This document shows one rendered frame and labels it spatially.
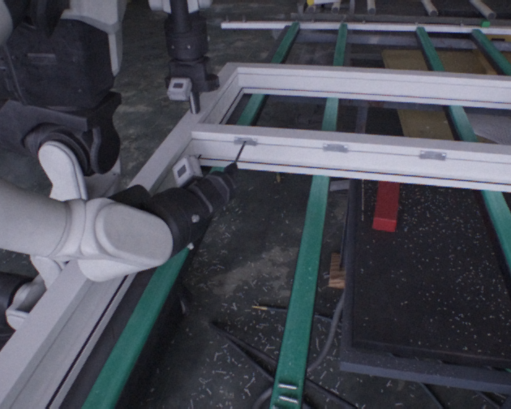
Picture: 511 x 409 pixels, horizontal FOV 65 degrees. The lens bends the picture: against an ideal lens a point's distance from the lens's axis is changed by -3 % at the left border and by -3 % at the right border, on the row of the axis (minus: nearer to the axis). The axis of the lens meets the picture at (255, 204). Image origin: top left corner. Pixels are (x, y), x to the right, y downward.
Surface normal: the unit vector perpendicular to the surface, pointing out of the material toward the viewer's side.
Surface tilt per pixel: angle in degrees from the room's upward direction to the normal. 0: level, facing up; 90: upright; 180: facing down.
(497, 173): 90
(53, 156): 90
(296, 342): 0
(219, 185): 76
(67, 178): 90
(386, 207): 0
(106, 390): 0
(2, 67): 94
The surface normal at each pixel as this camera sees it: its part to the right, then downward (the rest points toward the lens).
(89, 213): 0.11, -0.55
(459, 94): -0.21, 0.59
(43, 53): 0.14, 0.77
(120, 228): 0.80, -0.28
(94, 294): 0.98, 0.10
